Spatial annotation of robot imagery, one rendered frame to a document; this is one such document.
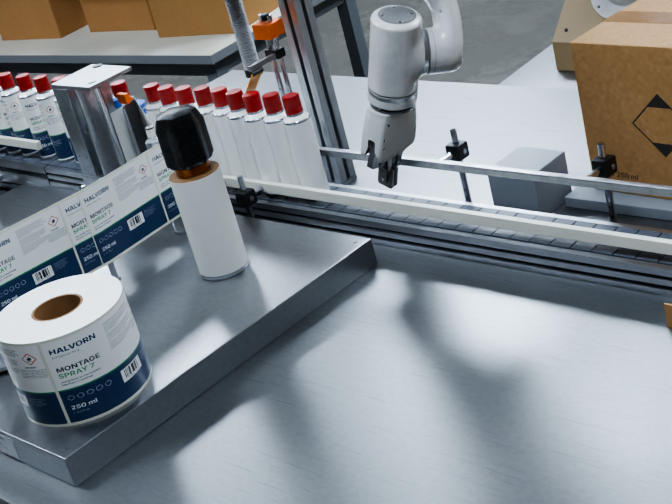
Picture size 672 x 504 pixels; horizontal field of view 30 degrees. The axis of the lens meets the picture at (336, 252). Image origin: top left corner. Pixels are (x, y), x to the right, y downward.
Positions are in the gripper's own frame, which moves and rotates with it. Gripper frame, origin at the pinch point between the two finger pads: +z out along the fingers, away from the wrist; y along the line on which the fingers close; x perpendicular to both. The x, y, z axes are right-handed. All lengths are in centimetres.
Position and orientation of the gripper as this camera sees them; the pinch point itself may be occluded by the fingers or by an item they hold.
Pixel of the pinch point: (387, 174)
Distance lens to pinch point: 221.7
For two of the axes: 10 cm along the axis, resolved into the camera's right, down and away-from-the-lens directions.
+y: -6.6, 4.7, -5.9
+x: 7.5, 4.3, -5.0
